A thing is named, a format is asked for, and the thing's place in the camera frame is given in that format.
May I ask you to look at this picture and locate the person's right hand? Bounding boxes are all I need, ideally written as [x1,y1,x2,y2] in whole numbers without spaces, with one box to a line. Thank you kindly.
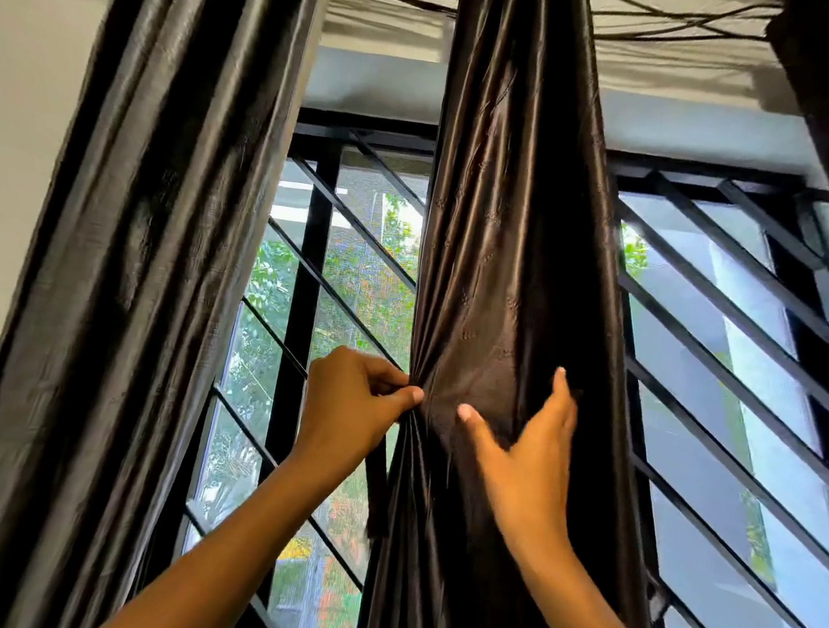
[440,356,596,567]

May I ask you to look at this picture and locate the dark brown curtain tie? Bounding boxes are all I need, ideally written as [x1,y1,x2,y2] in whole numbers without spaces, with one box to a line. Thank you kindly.
[358,431,399,540]

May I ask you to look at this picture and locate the green trees outside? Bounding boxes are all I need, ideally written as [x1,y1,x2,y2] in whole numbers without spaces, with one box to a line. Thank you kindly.
[173,172,654,628]

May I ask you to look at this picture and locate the black metal window grille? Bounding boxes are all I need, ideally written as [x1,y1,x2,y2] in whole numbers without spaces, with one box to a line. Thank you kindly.
[162,116,829,628]

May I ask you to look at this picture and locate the grey textured curtain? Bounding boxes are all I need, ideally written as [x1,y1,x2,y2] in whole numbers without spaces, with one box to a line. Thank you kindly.
[0,0,338,628]

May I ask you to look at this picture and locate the person's left hand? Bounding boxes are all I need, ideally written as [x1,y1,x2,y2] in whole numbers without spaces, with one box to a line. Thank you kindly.
[288,341,430,490]

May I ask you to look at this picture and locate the person's left forearm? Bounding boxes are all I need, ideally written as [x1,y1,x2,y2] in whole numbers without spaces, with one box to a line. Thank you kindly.
[91,432,339,628]

